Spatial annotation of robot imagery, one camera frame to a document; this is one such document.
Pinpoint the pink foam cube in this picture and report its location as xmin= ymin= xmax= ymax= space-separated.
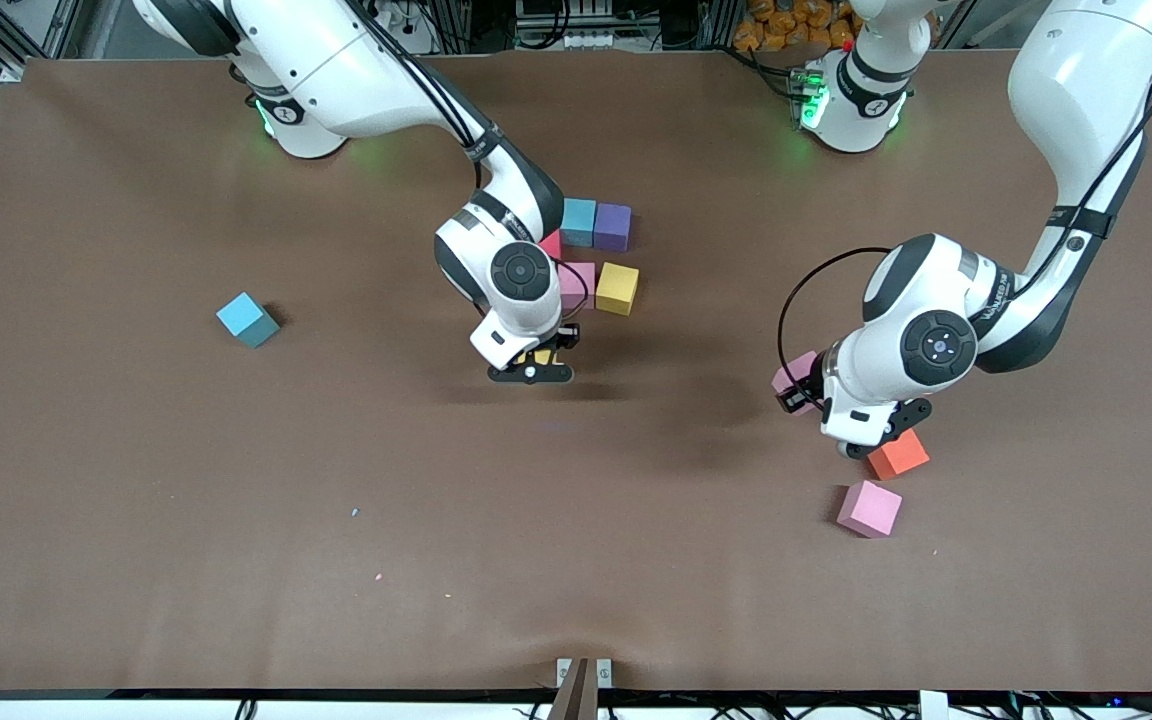
xmin=771 ymin=350 xmax=823 ymax=413
xmin=836 ymin=480 xmax=904 ymax=540
xmin=558 ymin=262 xmax=597 ymax=312

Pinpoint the teal foam cube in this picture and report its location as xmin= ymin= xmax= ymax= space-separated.
xmin=562 ymin=197 xmax=599 ymax=248

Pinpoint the purple foam cube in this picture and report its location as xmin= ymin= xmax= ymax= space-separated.
xmin=593 ymin=202 xmax=633 ymax=253

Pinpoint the orange foam cube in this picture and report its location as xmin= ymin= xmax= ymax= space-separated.
xmin=866 ymin=430 xmax=932 ymax=481

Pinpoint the sky blue foam cube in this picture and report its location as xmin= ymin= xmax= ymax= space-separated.
xmin=215 ymin=291 xmax=280 ymax=349

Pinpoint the pile of orange balls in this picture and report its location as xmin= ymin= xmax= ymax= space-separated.
xmin=736 ymin=0 xmax=862 ymax=51

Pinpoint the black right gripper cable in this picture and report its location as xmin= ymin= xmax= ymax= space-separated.
xmin=551 ymin=256 xmax=593 ymax=321

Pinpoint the metal table clamp bracket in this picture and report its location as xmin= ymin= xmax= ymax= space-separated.
xmin=556 ymin=657 xmax=614 ymax=720

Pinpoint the aluminium frame corner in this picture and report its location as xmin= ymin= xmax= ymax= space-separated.
xmin=0 ymin=0 xmax=87 ymax=83

